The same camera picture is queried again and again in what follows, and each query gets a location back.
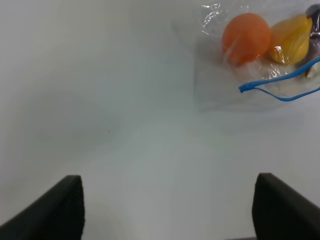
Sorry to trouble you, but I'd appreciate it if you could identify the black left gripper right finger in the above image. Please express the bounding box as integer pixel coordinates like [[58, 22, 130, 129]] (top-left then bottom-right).
[[251, 173, 320, 240]]

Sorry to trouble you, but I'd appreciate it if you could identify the yellow pear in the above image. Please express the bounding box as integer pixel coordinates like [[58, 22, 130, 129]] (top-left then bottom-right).
[[268, 13, 313, 65]]

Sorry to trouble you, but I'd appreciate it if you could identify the clear zip bag blue seal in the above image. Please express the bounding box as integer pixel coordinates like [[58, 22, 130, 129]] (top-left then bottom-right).
[[171, 1, 320, 113]]

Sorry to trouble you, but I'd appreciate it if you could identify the orange fruit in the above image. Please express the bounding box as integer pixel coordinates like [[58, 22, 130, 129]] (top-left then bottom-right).
[[221, 13, 272, 65]]

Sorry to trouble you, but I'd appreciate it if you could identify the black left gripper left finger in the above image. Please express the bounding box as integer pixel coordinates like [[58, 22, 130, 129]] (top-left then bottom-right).
[[0, 175, 85, 240]]

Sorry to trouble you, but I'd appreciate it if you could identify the purple eggplant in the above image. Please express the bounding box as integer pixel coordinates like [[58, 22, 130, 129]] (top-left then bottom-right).
[[305, 4, 320, 80]]

